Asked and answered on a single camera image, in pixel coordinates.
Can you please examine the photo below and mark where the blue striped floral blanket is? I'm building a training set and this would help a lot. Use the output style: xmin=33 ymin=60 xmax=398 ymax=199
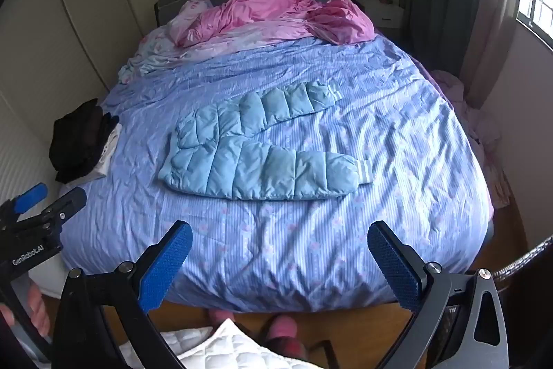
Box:
xmin=58 ymin=33 xmax=494 ymax=313

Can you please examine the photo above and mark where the person's left hand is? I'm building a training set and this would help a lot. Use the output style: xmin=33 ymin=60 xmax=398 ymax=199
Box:
xmin=0 ymin=282 xmax=51 ymax=339

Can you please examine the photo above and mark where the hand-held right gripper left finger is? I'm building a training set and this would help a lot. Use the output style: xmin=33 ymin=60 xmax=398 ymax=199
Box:
xmin=52 ymin=221 xmax=194 ymax=369

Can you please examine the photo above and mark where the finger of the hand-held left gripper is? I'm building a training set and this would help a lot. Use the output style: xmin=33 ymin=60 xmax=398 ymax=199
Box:
xmin=0 ymin=182 xmax=49 ymax=223
xmin=24 ymin=186 xmax=88 ymax=232

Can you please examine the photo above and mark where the white cloth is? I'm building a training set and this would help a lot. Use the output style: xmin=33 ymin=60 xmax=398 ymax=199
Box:
xmin=84 ymin=123 xmax=124 ymax=180

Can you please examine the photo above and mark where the metal mesh basket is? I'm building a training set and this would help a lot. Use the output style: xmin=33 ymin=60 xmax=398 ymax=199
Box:
xmin=495 ymin=236 xmax=553 ymax=287

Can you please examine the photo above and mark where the pink duvet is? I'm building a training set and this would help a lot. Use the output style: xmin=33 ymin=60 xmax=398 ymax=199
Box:
xmin=119 ymin=0 xmax=376 ymax=84

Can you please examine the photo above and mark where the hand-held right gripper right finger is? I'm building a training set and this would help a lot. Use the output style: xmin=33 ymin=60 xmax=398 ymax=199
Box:
xmin=367 ymin=221 xmax=509 ymax=369

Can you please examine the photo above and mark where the cream wardrobe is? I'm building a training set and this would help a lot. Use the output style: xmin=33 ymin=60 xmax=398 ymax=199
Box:
xmin=0 ymin=0 xmax=145 ymax=102

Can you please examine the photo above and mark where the white ribbed panel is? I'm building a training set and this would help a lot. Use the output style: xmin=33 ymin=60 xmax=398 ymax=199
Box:
xmin=0 ymin=101 xmax=59 ymax=201

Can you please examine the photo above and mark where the pink slipper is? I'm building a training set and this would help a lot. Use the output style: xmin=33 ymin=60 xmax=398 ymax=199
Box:
xmin=208 ymin=307 xmax=237 ymax=327
xmin=265 ymin=317 xmax=300 ymax=341

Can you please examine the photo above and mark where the white nightstand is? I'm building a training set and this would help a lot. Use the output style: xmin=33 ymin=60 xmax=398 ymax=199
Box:
xmin=365 ymin=0 xmax=407 ymax=28

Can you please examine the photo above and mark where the white quilted garment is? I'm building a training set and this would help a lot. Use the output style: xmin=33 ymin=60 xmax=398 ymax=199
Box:
xmin=119 ymin=319 xmax=312 ymax=369

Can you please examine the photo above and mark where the black clothes pile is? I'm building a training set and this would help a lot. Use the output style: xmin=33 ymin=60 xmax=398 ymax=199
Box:
xmin=49 ymin=99 xmax=119 ymax=184

